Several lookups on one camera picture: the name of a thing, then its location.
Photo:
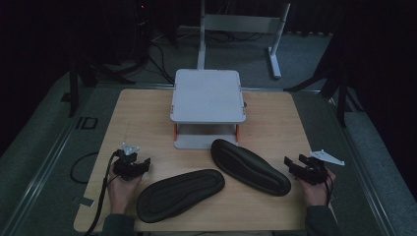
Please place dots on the black shoe insole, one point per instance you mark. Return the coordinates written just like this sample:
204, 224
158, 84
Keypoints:
249, 167
180, 195

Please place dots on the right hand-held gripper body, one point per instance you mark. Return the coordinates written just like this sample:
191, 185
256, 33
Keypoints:
314, 172

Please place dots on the grey tape piece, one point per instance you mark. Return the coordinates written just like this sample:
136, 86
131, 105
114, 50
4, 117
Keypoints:
86, 201

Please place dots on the black tripod stand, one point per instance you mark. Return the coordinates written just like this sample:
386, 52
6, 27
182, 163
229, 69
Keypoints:
341, 95
74, 88

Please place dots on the white two-tier shoe rack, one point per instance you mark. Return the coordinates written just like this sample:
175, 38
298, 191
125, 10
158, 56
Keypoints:
208, 96

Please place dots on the left black shoe insole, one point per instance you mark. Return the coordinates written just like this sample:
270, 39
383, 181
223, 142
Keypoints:
180, 195

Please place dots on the person's right hand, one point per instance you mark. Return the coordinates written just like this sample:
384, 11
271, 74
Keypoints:
314, 195

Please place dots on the white metal stand frame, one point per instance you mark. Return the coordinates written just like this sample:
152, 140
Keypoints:
242, 23

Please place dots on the person's left hand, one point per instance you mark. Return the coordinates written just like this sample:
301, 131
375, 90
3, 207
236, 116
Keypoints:
121, 191

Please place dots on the right black shoe insole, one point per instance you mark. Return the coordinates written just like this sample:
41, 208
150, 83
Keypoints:
249, 167

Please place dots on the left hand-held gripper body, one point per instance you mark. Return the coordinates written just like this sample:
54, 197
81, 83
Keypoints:
126, 168

